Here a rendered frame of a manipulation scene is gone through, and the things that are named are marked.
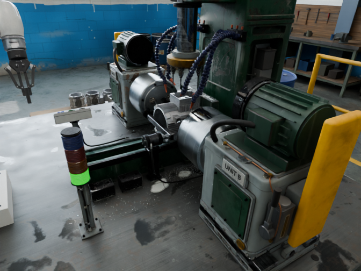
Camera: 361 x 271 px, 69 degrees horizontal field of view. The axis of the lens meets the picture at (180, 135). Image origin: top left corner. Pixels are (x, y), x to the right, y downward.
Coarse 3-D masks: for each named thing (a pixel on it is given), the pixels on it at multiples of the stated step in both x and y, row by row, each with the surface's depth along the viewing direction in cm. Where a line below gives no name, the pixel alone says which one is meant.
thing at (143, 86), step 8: (136, 80) 154; (144, 80) 149; (152, 80) 146; (160, 80) 146; (136, 88) 149; (144, 88) 144; (152, 88) 145; (160, 88) 147; (168, 88) 149; (136, 96) 148; (144, 96) 144; (152, 96) 146; (160, 96) 149; (168, 96) 149; (136, 104) 149; (144, 104) 146; (152, 104) 149; (144, 112) 149; (152, 112) 150
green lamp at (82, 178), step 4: (84, 172) 85; (88, 172) 88; (72, 176) 85; (76, 176) 84; (80, 176) 85; (84, 176) 86; (88, 176) 87; (72, 180) 86; (76, 180) 85; (80, 180) 85; (84, 180) 86; (88, 180) 88; (76, 184) 86; (80, 184) 86
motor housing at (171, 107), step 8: (160, 104) 129; (168, 104) 129; (160, 112) 137; (168, 112) 126; (176, 112) 128; (184, 112) 129; (160, 120) 139; (168, 120) 125; (168, 128) 125; (176, 128) 127
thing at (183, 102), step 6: (174, 96) 129; (180, 96) 136; (186, 96) 132; (174, 102) 131; (180, 102) 126; (186, 102) 128; (198, 102) 131; (180, 108) 127; (186, 108) 129; (192, 108) 131
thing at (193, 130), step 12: (204, 108) 111; (192, 120) 107; (204, 120) 103; (216, 120) 101; (180, 132) 110; (192, 132) 104; (204, 132) 99; (216, 132) 98; (180, 144) 111; (192, 144) 102; (204, 144) 99; (192, 156) 104; (204, 156) 98
